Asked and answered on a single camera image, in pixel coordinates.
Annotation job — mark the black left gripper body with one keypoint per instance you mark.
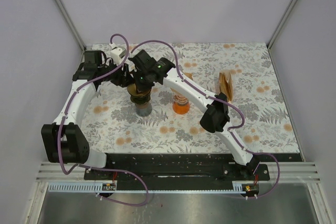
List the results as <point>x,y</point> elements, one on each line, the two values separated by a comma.
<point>118,79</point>

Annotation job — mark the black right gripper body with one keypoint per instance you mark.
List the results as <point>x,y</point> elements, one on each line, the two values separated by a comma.
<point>142,82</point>

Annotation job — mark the green glass dripper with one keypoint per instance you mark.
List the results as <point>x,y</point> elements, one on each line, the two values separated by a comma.
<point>141,100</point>

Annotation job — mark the glass beaker with coffee grounds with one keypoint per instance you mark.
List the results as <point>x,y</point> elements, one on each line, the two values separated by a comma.
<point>143,110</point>

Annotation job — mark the clear glass dripper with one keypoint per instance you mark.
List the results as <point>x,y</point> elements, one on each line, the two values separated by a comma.
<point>180,99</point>

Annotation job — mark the orange coffee filter box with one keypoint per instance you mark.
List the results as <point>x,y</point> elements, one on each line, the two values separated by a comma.
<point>226,85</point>

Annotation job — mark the brown paper coffee filter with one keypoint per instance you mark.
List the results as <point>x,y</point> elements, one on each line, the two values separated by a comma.
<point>187,75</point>

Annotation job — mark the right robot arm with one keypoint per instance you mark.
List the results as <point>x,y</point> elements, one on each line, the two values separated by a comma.
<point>215,119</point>

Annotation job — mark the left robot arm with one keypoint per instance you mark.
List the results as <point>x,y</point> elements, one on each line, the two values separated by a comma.
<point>63,139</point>

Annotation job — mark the floral table mat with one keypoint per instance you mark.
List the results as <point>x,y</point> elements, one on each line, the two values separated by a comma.
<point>111,124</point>

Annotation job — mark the stack of brown filters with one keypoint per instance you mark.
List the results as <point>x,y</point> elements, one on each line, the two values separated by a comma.
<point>225,83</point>

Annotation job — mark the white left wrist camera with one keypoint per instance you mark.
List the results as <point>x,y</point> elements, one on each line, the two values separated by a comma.
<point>117,53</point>

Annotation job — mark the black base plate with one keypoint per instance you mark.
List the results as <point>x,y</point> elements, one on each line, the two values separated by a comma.
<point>190,169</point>

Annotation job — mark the white slotted cable duct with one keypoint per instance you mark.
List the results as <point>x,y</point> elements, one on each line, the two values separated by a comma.
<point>136,187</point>

